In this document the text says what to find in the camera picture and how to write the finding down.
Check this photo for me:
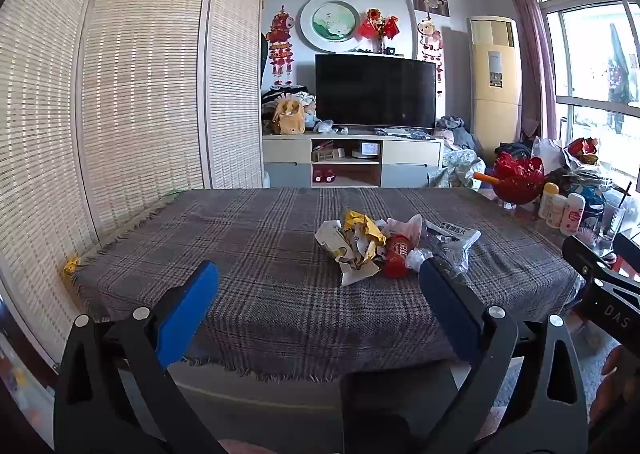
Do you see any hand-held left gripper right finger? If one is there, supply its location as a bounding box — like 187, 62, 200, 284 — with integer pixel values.
419, 257, 589, 454

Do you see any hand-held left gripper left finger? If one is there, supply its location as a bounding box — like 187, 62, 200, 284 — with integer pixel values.
54, 260, 227, 454

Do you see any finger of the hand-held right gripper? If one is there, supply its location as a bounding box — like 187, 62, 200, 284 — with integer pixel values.
562, 235, 610, 281
612, 232, 640, 281

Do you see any red snack wrapper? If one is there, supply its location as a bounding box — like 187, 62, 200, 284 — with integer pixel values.
382, 234, 418, 279

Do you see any gold wrapper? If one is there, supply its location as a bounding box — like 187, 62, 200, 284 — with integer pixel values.
342, 210, 387, 262

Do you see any person's right hand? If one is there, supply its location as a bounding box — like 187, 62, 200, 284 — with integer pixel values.
589, 347, 640, 431

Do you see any drinking glass with straw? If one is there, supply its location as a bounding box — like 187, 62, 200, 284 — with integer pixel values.
599, 183, 632, 251

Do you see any white pink bottle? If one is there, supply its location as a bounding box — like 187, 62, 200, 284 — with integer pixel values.
559, 192, 586, 237

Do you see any white cream bottle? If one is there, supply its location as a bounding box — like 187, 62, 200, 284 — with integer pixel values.
545, 193, 568, 229

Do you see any white bottle yellow cap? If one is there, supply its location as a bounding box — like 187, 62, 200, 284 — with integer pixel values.
538, 182, 560, 220

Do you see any silver printed packet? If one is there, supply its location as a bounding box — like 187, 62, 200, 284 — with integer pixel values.
425, 220, 482, 269

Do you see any pink white plastic bag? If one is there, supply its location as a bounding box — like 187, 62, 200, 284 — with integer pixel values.
384, 214, 425, 247

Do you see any red plastic basket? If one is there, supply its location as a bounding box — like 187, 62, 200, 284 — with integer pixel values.
492, 153, 546, 206

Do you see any red gift bag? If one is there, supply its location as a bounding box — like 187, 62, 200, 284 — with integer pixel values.
567, 137, 599, 166

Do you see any grey plaid tablecloth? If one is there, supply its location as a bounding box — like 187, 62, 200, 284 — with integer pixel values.
70, 186, 583, 382

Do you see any pile of grey clothes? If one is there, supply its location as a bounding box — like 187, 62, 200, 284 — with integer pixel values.
429, 115, 487, 189

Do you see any white television cabinet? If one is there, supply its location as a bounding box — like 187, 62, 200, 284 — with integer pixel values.
262, 133, 445, 189

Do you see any cream standing air conditioner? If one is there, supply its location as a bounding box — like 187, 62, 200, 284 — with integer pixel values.
468, 15, 524, 151

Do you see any large window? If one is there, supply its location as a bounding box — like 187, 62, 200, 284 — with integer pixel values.
531, 0, 640, 187

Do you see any bamboo folding screen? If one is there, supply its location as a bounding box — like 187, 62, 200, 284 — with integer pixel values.
0, 0, 264, 366

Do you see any tan plush bag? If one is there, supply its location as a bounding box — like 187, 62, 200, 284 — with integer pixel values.
271, 99, 307, 136

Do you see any pink curtain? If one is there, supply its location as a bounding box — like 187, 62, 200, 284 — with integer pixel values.
501, 0, 559, 141

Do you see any black flat television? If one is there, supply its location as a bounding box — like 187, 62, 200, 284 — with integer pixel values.
314, 53, 437, 130

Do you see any cartoon hanging ornament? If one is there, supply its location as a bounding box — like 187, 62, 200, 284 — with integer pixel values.
417, 17, 445, 83

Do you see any red fish hanging ornament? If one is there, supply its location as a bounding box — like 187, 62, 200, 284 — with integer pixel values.
266, 5, 296, 86

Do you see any round white wall plaque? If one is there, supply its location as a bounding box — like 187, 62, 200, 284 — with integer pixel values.
298, 0, 361, 54

